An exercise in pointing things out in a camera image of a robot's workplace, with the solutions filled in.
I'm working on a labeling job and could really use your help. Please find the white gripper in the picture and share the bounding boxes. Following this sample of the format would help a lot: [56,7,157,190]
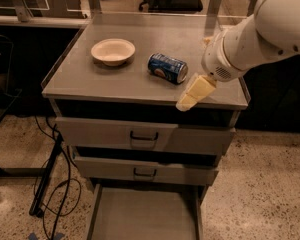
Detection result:
[175,28,248,113]

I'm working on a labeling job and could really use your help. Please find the blue pepsi can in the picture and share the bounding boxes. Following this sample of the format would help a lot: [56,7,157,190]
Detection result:
[148,53,188,84]

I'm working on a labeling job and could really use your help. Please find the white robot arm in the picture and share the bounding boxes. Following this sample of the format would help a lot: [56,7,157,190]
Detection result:
[176,0,300,111]

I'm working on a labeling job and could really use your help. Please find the grey drawer cabinet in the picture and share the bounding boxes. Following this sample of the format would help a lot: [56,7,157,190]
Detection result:
[40,12,251,240]

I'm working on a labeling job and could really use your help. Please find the top grey drawer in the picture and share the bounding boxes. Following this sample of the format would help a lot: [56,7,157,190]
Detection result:
[56,117,235,155]

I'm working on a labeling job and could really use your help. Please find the grey drawer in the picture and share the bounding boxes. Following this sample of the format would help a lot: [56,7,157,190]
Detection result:
[84,183,203,240]
[56,117,235,155]
[75,156,218,185]

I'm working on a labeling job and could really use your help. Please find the middle grey drawer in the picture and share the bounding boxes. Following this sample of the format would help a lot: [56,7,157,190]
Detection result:
[75,156,218,185]

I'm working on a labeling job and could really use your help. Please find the bottom grey drawer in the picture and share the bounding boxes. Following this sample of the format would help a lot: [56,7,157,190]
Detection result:
[84,183,203,240]

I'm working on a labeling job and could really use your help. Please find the black office chair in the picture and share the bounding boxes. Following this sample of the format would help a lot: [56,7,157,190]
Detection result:
[138,0,203,13]

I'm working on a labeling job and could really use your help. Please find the white paper bowl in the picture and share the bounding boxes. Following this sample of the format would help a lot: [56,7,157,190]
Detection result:
[91,38,136,67]

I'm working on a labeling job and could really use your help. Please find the black top drawer handle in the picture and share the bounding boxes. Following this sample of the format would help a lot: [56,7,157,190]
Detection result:
[130,131,159,141]

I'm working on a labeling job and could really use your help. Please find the black drawer handle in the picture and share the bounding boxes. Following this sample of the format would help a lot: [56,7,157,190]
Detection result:
[133,168,157,177]
[130,131,159,141]

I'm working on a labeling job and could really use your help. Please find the black middle drawer handle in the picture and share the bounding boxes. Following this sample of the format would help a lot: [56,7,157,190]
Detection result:
[133,168,157,177]

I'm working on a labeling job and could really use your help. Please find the black floor cables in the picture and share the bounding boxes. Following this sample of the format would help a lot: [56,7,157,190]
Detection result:
[32,115,82,240]

